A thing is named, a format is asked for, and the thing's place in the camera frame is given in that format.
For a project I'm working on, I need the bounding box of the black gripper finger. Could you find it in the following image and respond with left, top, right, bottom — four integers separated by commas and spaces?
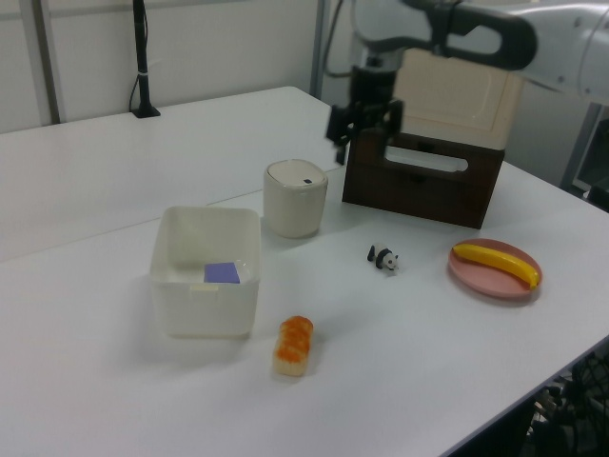
324, 104, 357, 167
379, 97, 406, 149

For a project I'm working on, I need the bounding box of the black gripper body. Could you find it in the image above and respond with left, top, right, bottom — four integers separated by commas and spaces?
349, 66, 399, 129

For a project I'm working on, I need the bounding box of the purple cube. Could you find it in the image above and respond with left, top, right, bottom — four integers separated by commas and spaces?
203, 261, 243, 287

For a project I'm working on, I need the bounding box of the dark wooden drawer box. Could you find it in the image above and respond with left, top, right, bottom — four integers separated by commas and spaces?
341, 128, 506, 231

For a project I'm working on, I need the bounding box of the white open plastic box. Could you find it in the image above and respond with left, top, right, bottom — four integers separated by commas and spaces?
148, 205, 264, 341

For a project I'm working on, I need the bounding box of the beige lidded trash can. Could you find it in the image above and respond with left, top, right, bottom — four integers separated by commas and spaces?
263, 159, 330, 240

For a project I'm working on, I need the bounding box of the panda toy figure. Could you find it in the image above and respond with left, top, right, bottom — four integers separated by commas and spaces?
364, 242, 402, 276

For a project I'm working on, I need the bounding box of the yellow toy banana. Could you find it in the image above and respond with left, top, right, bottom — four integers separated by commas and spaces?
451, 242, 543, 290

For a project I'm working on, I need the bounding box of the pink plate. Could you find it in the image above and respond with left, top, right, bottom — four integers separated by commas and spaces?
446, 238, 544, 301

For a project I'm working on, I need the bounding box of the black pole stand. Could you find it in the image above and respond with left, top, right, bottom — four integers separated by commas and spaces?
128, 0, 162, 119

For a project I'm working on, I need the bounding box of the orange-topped toy bread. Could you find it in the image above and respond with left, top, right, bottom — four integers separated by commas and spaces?
271, 314, 316, 379

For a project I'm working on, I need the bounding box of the black office chair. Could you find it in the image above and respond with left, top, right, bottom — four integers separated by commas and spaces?
526, 341, 609, 457

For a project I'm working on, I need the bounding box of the robot wrist cable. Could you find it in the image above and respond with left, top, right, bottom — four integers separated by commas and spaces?
324, 0, 356, 78

